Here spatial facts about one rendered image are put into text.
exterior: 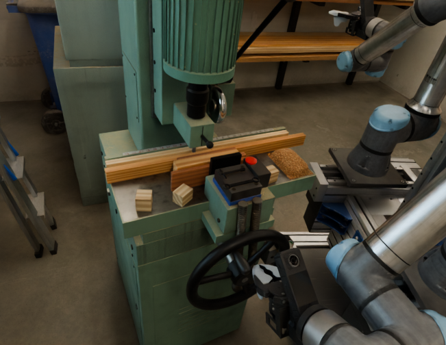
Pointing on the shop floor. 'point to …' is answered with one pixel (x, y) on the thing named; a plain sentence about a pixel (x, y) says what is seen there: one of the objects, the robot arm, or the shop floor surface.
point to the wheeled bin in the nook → (56, 116)
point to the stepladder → (29, 200)
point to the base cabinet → (174, 294)
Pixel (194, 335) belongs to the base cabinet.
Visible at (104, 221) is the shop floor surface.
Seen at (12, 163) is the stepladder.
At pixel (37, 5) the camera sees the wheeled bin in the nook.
